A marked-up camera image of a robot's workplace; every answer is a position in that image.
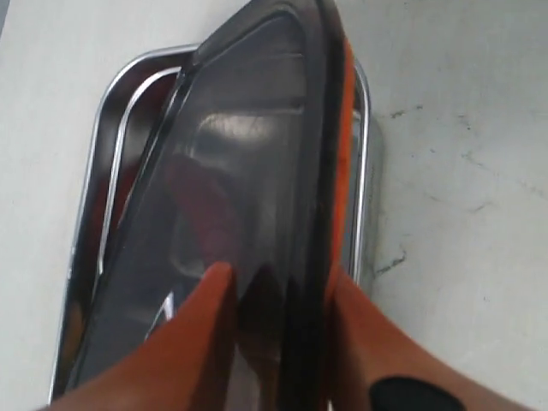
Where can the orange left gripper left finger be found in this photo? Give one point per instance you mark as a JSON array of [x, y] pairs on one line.
[[183, 365]]

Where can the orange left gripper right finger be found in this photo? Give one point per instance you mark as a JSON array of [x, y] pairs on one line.
[[372, 365]]

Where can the dark lid with orange seal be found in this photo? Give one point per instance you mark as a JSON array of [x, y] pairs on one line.
[[268, 104]]

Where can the red toy sausage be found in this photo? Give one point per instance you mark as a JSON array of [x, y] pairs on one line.
[[209, 210]]

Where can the steel two-compartment lunch box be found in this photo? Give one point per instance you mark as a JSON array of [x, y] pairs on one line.
[[126, 113]]

